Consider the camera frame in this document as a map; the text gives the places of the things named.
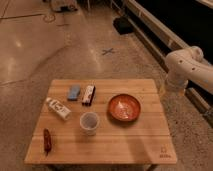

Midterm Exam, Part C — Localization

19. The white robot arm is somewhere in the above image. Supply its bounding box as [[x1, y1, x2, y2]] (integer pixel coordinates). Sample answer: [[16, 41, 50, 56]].
[[165, 46, 213, 95]]

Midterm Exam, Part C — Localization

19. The orange ceramic bowl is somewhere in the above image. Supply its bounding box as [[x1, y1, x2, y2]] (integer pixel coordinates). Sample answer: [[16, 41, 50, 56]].
[[107, 94, 141, 122]]

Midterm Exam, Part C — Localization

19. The blue sponge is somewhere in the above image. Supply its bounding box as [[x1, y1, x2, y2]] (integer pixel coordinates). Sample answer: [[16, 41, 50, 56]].
[[67, 85, 80, 101]]

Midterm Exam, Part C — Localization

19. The wooden table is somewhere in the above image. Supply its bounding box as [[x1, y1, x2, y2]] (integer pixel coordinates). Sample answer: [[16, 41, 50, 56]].
[[25, 79, 177, 165]]

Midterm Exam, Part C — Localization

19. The white plastic bottle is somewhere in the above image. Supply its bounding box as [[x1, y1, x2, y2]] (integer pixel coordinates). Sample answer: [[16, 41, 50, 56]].
[[46, 97, 71, 120]]

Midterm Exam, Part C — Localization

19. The black floor mat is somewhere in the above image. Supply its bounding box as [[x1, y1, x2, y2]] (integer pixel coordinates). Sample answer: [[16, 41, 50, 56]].
[[113, 17, 133, 35]]

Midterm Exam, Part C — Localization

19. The grey equipment on floor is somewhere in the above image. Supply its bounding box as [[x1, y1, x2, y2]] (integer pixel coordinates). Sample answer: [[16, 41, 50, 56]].
[[50, 0, 77, 12]]

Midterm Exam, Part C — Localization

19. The long white shelf rail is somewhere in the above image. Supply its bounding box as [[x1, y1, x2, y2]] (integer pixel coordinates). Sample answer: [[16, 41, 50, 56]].
[[110, 0, 213, 128]]

